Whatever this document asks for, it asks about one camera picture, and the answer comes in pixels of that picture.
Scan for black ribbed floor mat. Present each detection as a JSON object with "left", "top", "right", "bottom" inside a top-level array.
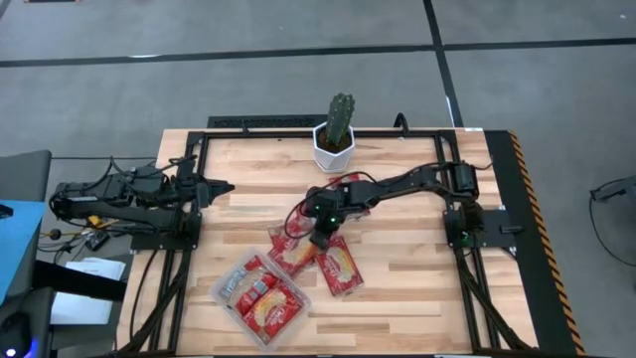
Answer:
[{"left": 207, "top": 114, "right": 329, "bottom": 130}]

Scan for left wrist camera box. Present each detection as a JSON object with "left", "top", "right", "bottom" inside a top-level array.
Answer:
[{"left": 174, "top": 156, "right": 198, "bottom": 183}]

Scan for blue table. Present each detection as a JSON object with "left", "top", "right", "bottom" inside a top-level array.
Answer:
[{"left": 0, "top": 200, "right": 47, "bottom": 305}]

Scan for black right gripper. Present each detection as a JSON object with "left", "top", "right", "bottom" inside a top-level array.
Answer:
[{"left": 303, "top": 184, "right": 353, "bottom": 251}]

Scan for black device with blue light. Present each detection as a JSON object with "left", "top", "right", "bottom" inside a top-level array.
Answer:
[{"left": 0, "top": 285, "right": 57, "bottom": 358}]

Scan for white paper sheets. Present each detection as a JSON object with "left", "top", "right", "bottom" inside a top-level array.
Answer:
[{"left": 49, "top": 257, "right": 127, "bottom": 326}]

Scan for black aluminium table frame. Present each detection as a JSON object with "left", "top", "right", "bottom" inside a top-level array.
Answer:
[{"left": 117, "top": 127, "right": 536, "bottom": 357}]

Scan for red popcorn bag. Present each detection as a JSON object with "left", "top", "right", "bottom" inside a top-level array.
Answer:
[
  {"left": 218, "top": 267, "right": 250, "bottom": 305},
  {"left": 283, "top": 208, "right": 319, "bottom": 241},
  {"left": 315, "top": 235, "right": 366, "bottom": 298},
  {"left": 267, "top": 226, "right": 319, "bottom": 277},
  {"left": 327, "top": 172, "right": 372, "bottom": 218},
  {"left": 241, "top": 286, "right": 306, "bottom": 345},
  {"left": 233, "top": 255, "right": 280, "bottom": 317}
]

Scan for translucent plastic storage bin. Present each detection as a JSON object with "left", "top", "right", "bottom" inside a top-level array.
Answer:
[{"left": 209, "top": 247, "right": 313, "bottom": 354}]

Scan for black panel with hazard stripe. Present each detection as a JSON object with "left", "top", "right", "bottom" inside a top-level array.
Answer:
[{"left": 484, "top": 129, "right": 588, "bottom": 357}]

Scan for green cactus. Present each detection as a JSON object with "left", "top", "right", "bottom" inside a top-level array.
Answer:
[{"left": 325, "top": 91, "right": 357, "bottom": 148}]

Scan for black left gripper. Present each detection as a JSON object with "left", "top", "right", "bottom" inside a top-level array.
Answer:
[{"left": 186, "top": 174, "right": 236, "bottom": 209}]

